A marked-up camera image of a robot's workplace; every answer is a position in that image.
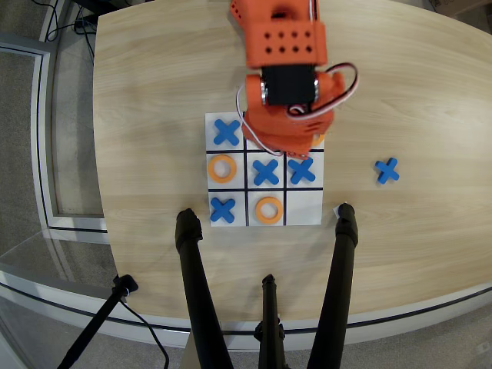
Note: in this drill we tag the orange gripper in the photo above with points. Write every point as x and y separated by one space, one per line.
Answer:
295 149

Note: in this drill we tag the blue foam cross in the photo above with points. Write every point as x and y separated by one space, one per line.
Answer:
388 171
266 172
301 171
222 210
227 132

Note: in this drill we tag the white tic-tac-toe board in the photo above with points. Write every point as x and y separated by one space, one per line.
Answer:
303 207

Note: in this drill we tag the small white tag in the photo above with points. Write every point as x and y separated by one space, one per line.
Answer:
335 210

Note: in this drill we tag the thick black tripod leg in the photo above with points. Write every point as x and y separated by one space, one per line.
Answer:
338 276
196 276

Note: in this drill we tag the thin black tripod leg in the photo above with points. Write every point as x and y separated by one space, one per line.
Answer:
270 319

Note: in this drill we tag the black stand pole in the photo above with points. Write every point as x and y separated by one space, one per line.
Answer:
96 319

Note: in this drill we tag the white glass partition frame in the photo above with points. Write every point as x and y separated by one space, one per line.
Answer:
43 153

